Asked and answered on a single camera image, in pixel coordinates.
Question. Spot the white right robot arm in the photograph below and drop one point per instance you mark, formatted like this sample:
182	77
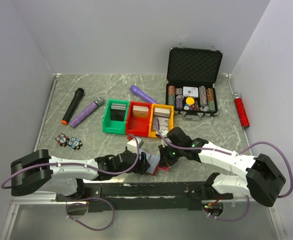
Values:
253	176

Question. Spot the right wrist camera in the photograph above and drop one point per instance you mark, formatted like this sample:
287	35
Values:
164	142

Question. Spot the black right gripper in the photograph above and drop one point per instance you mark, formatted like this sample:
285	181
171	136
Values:
165	160

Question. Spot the yellow plastic card bin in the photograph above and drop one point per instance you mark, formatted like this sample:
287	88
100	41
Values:
165	115

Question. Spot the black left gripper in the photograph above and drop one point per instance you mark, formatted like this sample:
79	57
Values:
142	165

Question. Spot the red leather card holder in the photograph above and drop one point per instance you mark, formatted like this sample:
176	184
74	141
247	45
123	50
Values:
153	161

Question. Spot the black toy microphone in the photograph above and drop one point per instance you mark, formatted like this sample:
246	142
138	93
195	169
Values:
78	95

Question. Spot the red plastic card bin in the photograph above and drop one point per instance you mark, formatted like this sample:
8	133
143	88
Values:
138	119

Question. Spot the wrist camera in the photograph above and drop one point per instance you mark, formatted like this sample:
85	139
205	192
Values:
164	142
133	144

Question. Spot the blue owl card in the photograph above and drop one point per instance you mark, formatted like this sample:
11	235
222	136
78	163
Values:
74	143

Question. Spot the white playing card deck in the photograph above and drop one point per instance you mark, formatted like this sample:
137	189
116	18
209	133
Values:
188	91

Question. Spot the purple glitter toy microphone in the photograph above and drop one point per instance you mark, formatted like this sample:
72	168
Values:
99	101

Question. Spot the green plastic card bin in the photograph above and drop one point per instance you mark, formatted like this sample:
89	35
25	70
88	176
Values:
115	117

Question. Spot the red owl card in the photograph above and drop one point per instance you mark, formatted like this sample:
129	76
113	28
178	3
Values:
62	139

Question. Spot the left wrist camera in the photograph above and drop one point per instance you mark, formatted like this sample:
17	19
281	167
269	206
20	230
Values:
133	144

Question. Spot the yellow poker dealer chip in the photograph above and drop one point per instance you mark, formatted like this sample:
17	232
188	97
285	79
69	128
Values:
190	101

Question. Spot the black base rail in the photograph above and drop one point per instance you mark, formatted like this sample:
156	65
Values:
151	195

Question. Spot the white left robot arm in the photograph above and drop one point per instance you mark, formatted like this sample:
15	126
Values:
39	171

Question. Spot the black poker chip case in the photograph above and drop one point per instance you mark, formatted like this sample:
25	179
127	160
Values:
192	67

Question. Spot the purple plastic toy microphone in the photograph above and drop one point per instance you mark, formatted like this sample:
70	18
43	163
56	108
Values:
138	92

